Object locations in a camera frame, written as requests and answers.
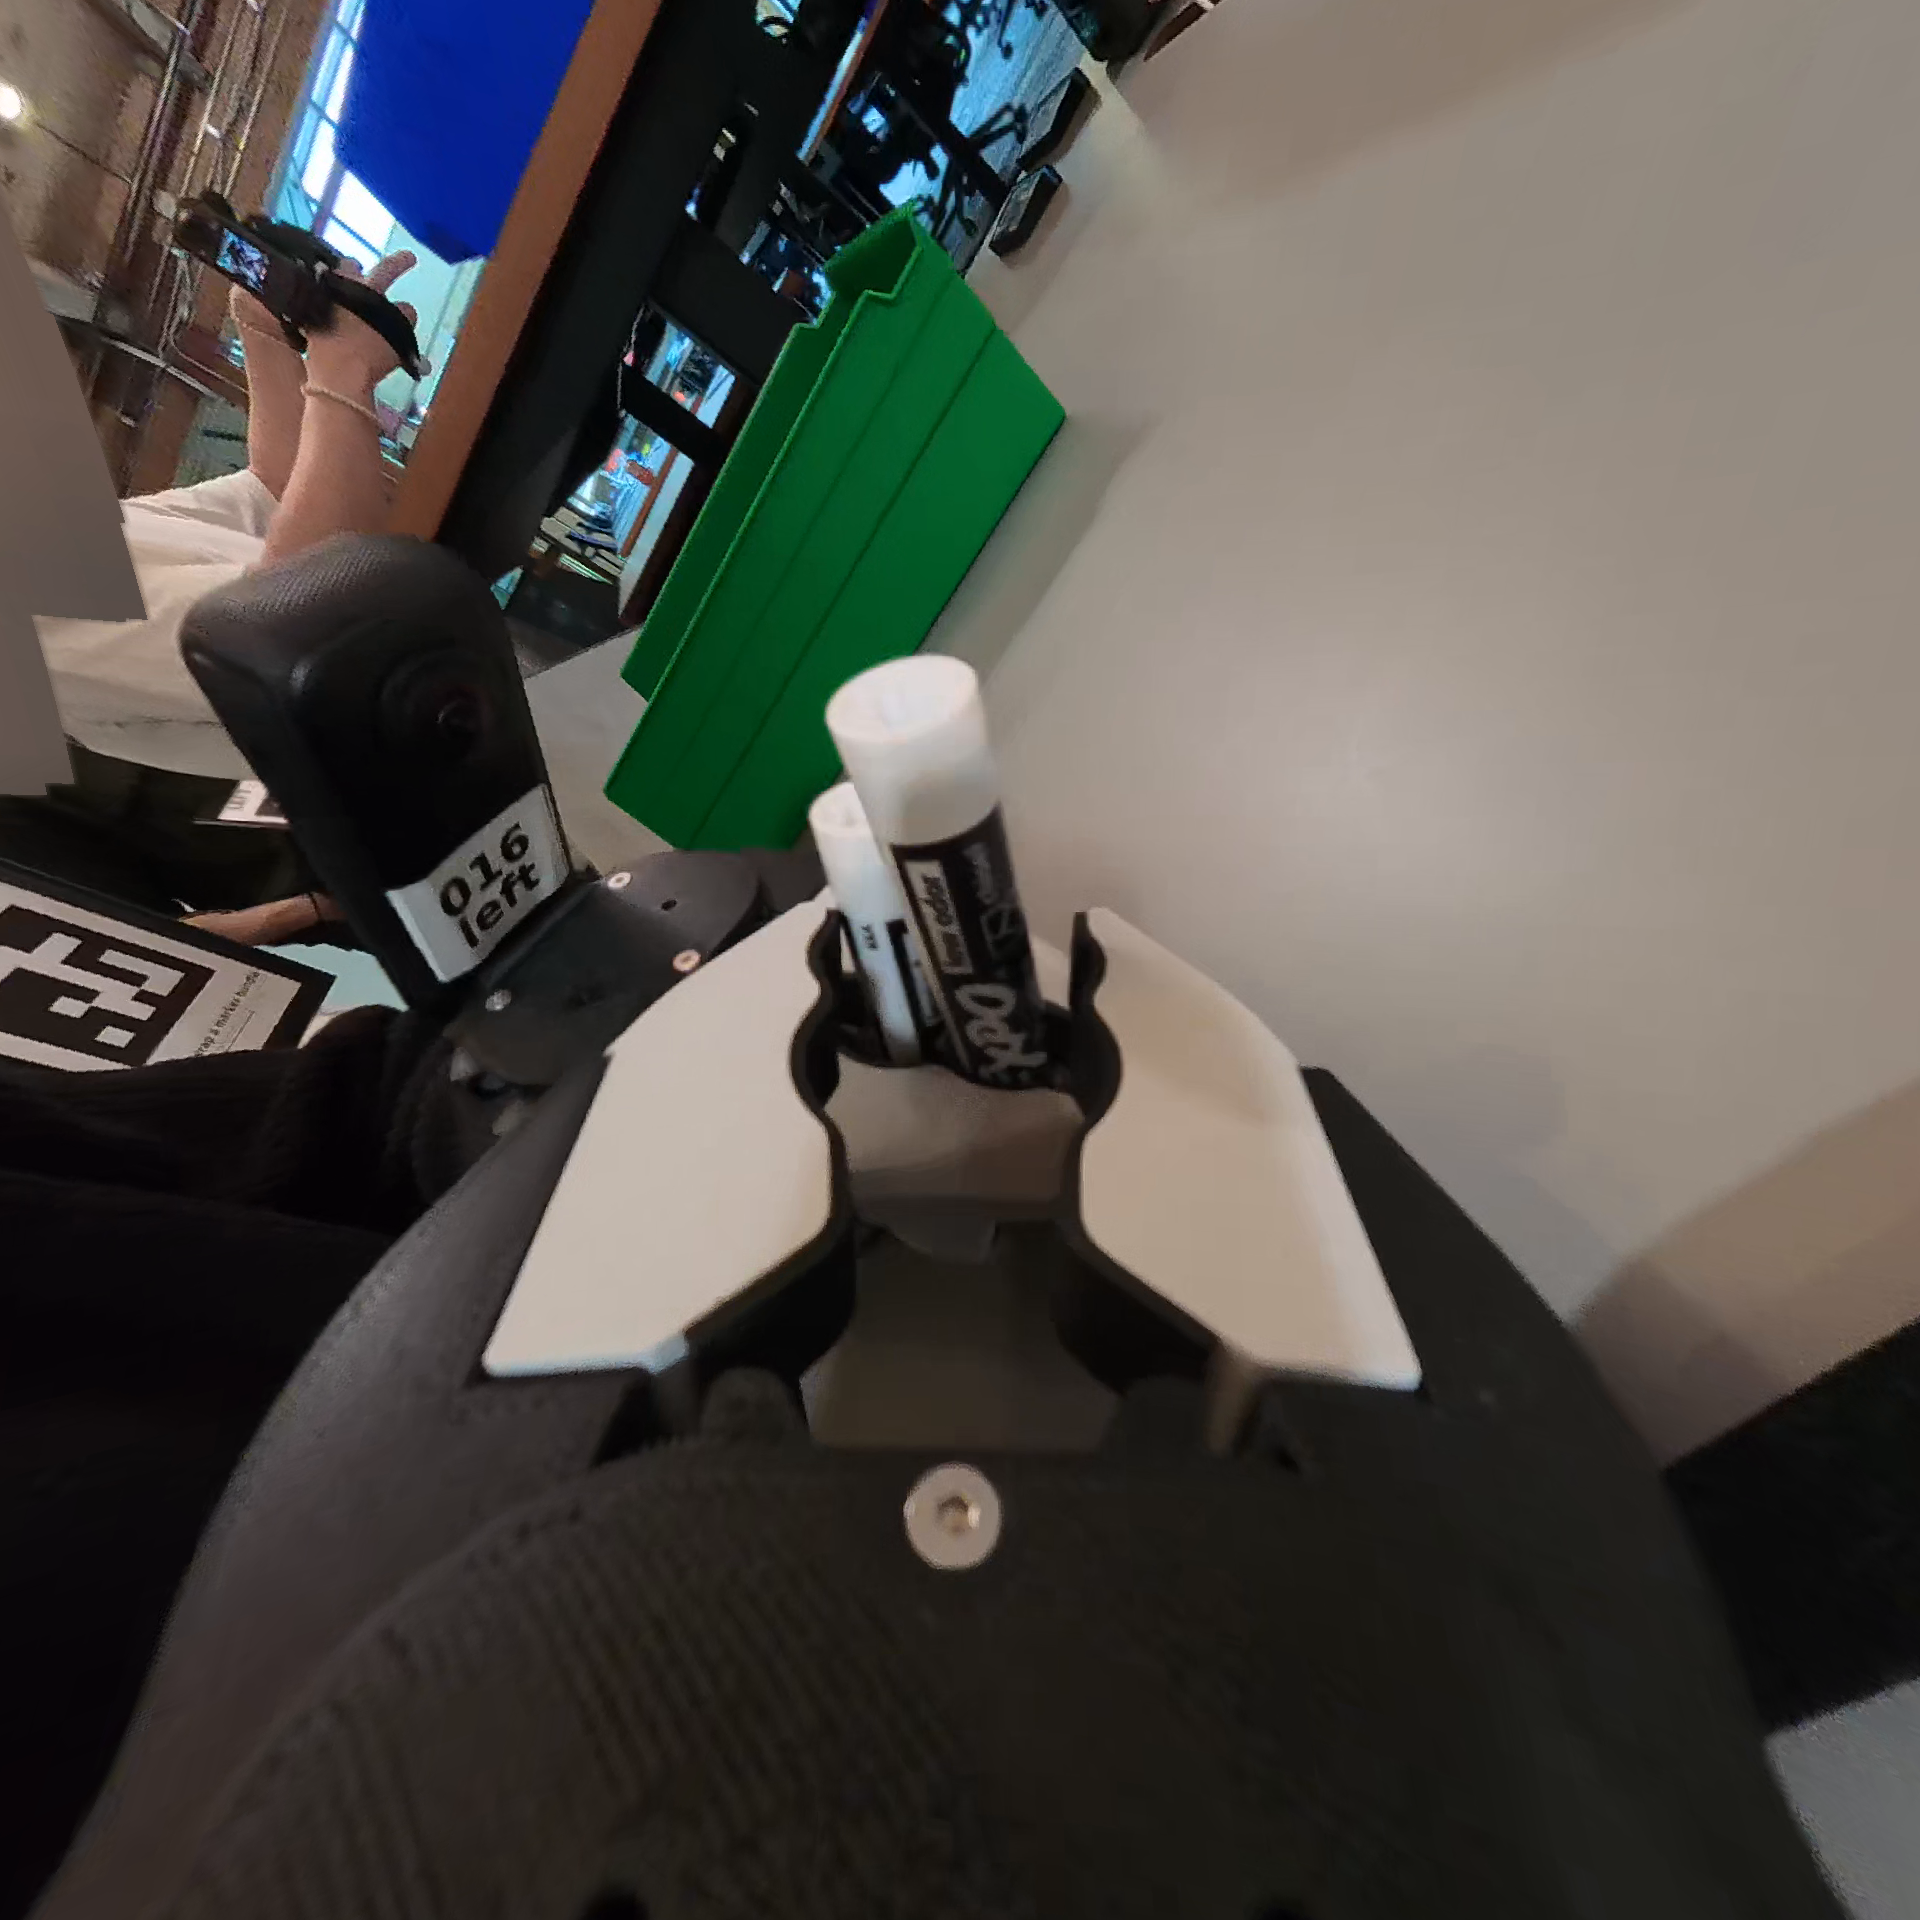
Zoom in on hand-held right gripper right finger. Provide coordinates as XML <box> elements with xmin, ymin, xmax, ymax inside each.
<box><xmin>1070</xmin><ymin>902</ymin><xmax>1424</xmax><ymax>1392</ymax></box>

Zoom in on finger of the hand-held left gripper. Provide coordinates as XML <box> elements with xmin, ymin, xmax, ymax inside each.
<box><xmin>832</xmin><ymin>1048</ymin><xmax>1086</xmax><ymax>1263</ymax></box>

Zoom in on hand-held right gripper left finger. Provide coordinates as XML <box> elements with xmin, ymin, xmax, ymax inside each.
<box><xmin>481</xmin><ymin>896</ymin><xmax>860</xmax><ymax>1375</ymax></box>

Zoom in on black dry erase marker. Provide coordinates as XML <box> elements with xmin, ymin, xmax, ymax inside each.
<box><xmin>825</xmin><ymin>656</ymin><xmax>1052</xmax><ymax>1094</ymax></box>
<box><xmin>809</xmin><ymin>786</ymin><xmax>928</xmax><ymax>1069</ymax></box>

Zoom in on black velcro strap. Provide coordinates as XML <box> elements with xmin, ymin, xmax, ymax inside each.
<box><xmin>1658</xmin><ymin>1316</ymin><xmax>1920</xmax><ymax>1739</ymax></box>

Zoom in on person's left forearm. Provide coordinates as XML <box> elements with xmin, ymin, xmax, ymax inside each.
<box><xmin>176</xmin><ymin>896</ymin><xmax>326</xmax><ymax>946</ymax></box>

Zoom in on framed fiducial tag board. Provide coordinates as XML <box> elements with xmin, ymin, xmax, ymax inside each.
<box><xmin>0</xmin><ymin>856</ymin><xmax>336</xmax><ymax>1077</ymax></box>

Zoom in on green plastic bin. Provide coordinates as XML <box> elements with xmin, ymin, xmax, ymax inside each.
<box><xmin>604</xmin><ymin>202</ymin><xmax>1067</xmax><ymax>856</ymax></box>

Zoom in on wooden edged desk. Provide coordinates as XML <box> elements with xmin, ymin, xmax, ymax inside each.
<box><xmin>394</xmin><ymin>0</ymin><xmax>904</xmax><ymax>602</ymax></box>

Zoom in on person's black knit clothing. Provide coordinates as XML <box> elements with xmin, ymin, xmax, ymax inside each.
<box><xmin>0</xmin><ymin>996</ymin><xmax>602</xmax><ymax>1920</ymax></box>

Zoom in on blue plastic bin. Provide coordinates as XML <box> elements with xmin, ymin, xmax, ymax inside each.
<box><xmin>334</xmin><ymin>0</ymin><xmax>602</xmax><ymax>264</ymax></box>

